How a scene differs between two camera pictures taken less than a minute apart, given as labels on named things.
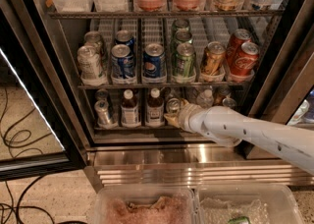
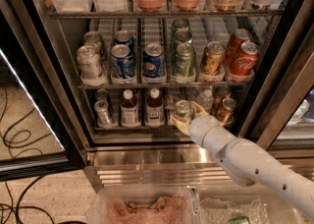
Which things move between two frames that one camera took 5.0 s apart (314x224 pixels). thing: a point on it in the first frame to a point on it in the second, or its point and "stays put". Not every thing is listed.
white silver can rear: (94, 38) stays put
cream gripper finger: (184, 102) to (199, 111)
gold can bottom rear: (220, 93) stays put
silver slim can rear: (102, 94) stays put
